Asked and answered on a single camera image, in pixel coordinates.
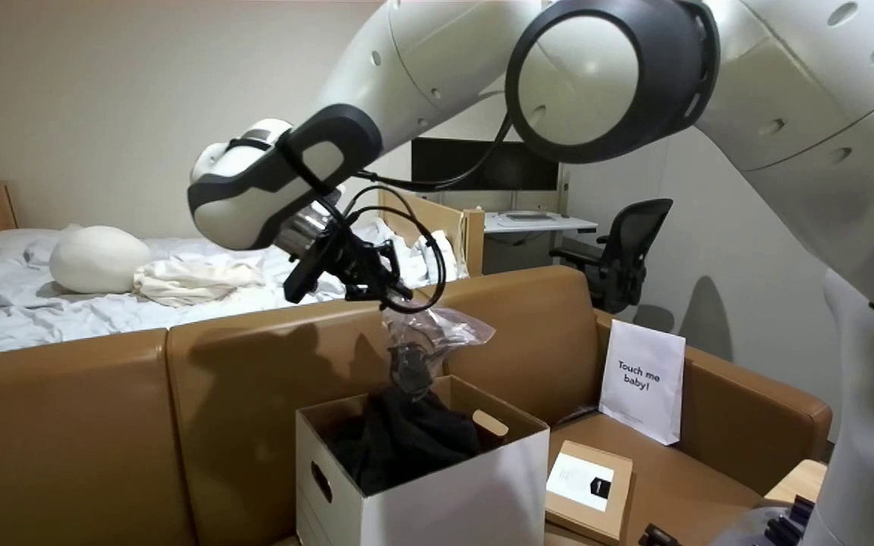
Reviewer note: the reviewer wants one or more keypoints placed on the white desk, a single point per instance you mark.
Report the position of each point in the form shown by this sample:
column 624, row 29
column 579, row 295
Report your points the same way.
column 524, row 238

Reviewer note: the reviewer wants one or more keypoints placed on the white paper sign bag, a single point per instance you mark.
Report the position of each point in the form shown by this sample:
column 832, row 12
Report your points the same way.
column 645, row 379

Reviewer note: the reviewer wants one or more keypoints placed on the flat white pillow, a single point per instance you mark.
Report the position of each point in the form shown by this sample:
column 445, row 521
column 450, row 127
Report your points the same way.
column 28, row 242

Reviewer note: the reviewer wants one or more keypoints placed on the black cloth in box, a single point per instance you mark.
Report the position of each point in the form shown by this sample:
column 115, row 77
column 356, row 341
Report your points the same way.
column 403, row 438

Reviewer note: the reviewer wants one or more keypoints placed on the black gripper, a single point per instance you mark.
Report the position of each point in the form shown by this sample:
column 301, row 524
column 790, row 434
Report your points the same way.
column 366, row 272

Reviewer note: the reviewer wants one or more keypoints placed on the bed with white sheets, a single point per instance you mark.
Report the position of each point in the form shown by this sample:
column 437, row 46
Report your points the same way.
column 34, row 310

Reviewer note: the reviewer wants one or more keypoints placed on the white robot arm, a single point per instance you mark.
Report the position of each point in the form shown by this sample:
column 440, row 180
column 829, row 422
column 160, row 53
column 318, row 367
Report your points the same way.
column 781, row 87

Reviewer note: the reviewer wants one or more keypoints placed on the crumpled cream cloth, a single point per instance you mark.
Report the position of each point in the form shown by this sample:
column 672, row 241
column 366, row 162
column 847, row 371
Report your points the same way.
column 185, row 281

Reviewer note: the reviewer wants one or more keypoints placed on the white cardboard box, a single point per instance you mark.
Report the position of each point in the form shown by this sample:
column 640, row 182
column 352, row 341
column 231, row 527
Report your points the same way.
column 493, row 499

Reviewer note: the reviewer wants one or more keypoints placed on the black office chair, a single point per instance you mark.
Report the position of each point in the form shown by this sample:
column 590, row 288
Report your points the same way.
column 617, row 275

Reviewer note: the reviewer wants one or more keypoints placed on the clear plastic bag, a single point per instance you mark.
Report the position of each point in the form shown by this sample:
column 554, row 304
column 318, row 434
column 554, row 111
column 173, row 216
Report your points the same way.
column 423, row 341

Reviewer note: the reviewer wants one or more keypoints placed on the round white pillow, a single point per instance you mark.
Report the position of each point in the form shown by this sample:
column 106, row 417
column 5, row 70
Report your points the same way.
column 99, row 258

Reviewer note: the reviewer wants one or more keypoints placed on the small brown cardboard box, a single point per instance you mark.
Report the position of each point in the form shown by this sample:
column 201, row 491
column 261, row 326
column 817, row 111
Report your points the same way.
column 588, row 491

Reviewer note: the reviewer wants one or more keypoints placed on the black computer monitor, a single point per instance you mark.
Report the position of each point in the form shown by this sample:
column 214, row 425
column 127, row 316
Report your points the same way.
column 477, row 164

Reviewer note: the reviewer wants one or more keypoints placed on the brown leather couch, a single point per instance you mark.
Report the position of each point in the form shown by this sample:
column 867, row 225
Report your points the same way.
column 185, row 438

